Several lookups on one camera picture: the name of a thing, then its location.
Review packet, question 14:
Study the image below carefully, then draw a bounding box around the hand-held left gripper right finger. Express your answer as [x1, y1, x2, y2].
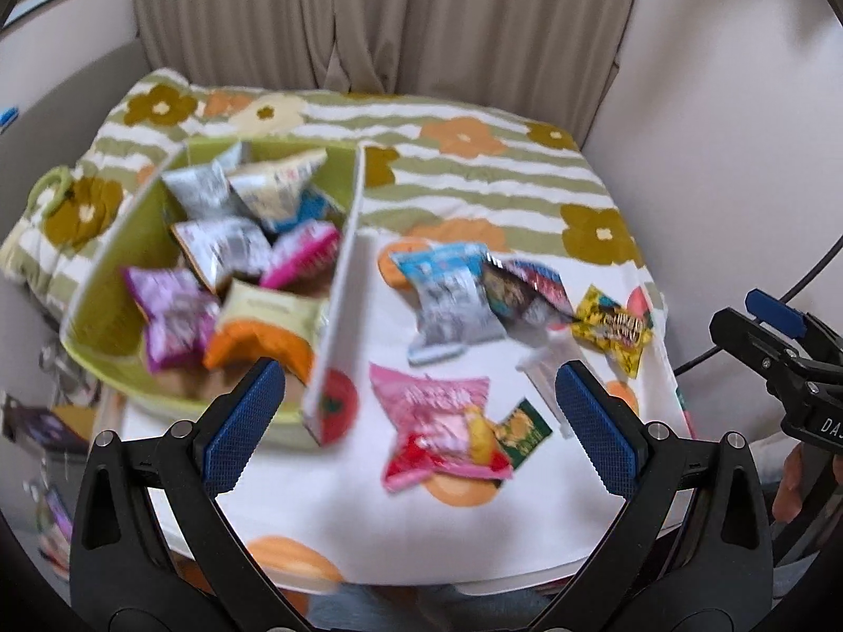
[527, 359, 775, 632]

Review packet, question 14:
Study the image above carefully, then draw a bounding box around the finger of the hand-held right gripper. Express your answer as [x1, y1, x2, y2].
[710, 307, 808, 397]
[746, 288, 843, 360]

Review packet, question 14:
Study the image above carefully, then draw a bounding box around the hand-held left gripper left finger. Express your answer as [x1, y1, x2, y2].
[69, 357, 310, 632]

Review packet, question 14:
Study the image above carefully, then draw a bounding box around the orange snack packet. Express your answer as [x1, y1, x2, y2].
[203, 319, 315, 384]

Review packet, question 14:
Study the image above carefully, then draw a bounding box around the yellow snack packet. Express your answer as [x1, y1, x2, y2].
[570, 286, 654, 381]

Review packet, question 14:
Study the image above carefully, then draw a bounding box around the cream green snack packet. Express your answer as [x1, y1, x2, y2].
[217, 280, 330, 338]

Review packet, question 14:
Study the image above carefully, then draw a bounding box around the dark snack packet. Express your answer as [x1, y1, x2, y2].
[481, 256, 575, 338]

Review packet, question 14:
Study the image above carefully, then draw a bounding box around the pink snack packet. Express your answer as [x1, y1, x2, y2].
[369, 363, 515, 492]

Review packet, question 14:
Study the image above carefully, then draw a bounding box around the silver purple snack packet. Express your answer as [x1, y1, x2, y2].
[171, 217, 273, 294]

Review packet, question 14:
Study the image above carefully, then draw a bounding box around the magenta snack packet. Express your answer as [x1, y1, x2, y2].
[260, 220, 341, 292]

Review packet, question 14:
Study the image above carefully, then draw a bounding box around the light blue snack packet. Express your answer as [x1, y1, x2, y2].
[388, 243, 508, 364]

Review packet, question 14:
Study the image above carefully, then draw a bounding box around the green cardboard box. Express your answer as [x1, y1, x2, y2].
[59, 137, 371, 450]

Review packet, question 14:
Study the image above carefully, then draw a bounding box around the cream white snack packet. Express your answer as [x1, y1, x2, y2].
[227, 148, 329, 222]

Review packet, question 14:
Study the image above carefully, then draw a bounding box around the person's right hand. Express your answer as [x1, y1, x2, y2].
[772, 444, 808, 525]

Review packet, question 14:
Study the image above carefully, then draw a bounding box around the white cloth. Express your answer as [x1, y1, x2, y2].
[751, 434, 799, 470]

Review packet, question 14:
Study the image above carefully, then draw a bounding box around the white orange-print tablecloth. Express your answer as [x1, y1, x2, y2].
[122, 230, 682, 590]

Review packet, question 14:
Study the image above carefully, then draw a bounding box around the white table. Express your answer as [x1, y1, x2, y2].
[95, 230, 695, 600]

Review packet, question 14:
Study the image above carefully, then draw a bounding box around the floral striped blanket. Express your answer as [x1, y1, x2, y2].
[0, 67, 666, 317]

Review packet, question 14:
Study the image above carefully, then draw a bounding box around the grey headboard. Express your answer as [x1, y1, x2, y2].
[0, 43, 159, 238]

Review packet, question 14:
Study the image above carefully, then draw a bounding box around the beige curtain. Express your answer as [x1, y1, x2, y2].
[128, 0, 650, 146]

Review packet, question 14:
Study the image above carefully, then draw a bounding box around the black cable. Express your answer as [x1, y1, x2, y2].
[672, 237, 843, 373]

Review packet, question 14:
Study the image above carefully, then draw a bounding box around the green ring toy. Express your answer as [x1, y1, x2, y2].
[30, 166, 81, 213]

